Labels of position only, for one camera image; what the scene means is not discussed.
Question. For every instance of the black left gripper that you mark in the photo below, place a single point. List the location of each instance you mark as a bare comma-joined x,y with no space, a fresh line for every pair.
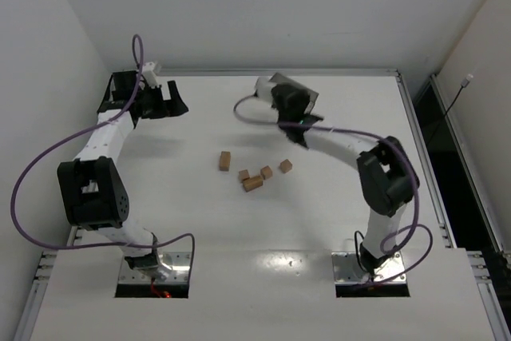
160,97

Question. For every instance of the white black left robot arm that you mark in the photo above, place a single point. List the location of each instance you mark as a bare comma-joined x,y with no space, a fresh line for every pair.
92,191

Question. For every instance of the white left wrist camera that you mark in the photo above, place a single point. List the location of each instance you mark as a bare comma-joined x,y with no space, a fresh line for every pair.
150,72

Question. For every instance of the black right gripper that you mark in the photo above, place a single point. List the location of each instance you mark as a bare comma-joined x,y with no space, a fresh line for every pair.
287,100

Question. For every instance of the long striped wood block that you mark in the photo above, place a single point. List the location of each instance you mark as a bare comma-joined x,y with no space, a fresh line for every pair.
252,183

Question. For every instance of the long light wood block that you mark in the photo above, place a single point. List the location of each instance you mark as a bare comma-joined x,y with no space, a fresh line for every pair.
224,161

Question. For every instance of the small wood cube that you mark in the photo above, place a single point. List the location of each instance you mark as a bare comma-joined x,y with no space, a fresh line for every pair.
285,166
266,172
243,175

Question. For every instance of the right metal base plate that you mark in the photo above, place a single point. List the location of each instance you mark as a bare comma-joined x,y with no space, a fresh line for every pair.
347,272

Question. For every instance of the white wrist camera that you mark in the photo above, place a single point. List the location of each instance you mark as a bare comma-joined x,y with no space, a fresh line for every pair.
150,72
263,88

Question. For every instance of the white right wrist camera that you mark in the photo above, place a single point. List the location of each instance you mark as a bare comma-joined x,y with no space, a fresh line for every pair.
263,88

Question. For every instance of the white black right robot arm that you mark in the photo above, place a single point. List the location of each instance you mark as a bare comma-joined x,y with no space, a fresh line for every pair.
386,185

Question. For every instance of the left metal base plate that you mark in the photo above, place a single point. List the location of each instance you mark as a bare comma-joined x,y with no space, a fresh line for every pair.
175,265

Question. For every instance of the smoky transparent plastic bin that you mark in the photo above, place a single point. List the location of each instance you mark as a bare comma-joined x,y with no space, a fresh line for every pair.
279,78

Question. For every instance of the metal base plate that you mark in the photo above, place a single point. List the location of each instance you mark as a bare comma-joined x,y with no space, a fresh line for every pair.
175,265
347,272

